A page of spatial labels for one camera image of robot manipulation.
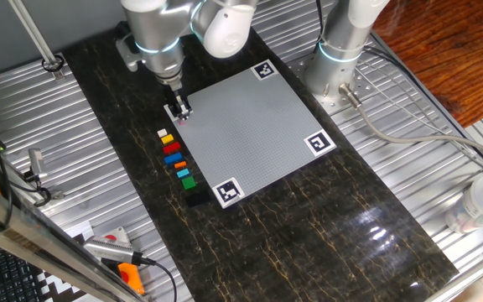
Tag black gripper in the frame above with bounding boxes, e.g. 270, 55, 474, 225
163, 77, 194, 121

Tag grey Lego baseplate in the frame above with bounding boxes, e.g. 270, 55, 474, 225
164, 59, 337, 210

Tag black Lego plate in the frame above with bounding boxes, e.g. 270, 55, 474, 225
184, 190, 211, 208

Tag black white marker tag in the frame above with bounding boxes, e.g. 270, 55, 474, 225
250, 59, 279, 81
211, 176, 246, 210
164, 102, 180, 122
303, 129, 337, 158

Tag white box with red button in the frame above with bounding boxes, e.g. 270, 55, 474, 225
98, 226, 132, 247

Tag metal pole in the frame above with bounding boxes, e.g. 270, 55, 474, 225
8, 0, 66, 81

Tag orange emergency stop box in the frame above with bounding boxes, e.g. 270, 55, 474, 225
117, 262, 146, 295

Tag black marble pattern mat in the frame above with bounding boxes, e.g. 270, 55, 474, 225
62, 0, 460, 302

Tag large black white marker board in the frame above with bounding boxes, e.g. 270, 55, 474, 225
0, 221, 100, 302

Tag black keyboard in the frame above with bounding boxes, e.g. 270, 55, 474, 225
0, 238, 44, 302

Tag silver depth camera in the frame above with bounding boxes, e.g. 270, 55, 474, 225
82, 235, 144, 266
28, 148, 49, 181

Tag black camera cable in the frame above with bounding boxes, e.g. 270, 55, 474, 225
130, 253, 179, 302

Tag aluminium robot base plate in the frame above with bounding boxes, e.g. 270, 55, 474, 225
286, 49, 377, 117

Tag metal camera mount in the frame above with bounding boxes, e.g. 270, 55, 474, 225
21, 169, 65, 207

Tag black cable bundle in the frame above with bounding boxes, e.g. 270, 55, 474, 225
314, 0, 326, 47

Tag metal frame bar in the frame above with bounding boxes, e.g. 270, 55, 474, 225
0, 174, 146, 302

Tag grey cable with metal connector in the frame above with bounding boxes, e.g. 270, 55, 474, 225
338, 82, 483, 167

